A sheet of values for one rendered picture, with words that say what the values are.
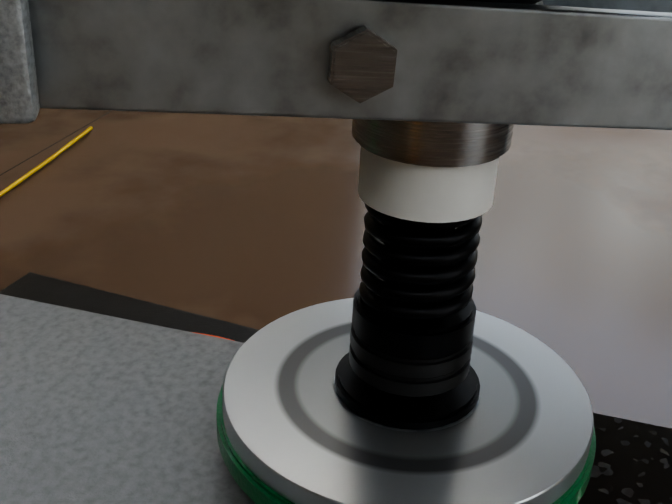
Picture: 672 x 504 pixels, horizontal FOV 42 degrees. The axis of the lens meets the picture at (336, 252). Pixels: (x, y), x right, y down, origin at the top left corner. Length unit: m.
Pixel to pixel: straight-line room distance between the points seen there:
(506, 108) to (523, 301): 2.03
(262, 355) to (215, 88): 0.22
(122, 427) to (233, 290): 1.80
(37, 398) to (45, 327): 0.09
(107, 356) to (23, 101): 0.32
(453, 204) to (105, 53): 0.18
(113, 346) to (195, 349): 0.06
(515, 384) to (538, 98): 0.20
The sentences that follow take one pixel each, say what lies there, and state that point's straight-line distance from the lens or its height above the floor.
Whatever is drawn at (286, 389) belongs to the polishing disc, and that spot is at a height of 0.85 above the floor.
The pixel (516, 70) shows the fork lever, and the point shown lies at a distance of 0.39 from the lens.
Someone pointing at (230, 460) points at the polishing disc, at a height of 0.83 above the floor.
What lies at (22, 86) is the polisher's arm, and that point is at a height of 1.05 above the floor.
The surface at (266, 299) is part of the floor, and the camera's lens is 2.31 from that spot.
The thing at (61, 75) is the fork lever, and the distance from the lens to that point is 0.37.
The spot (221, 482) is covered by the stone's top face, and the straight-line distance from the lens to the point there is 0.52.
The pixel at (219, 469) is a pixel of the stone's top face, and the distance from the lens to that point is 0.53.
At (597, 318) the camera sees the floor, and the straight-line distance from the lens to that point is 2.39.
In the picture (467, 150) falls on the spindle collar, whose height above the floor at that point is 1.01.
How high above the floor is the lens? 1.15
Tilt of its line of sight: 27 degrees down
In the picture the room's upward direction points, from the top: 3 degrees clockwise
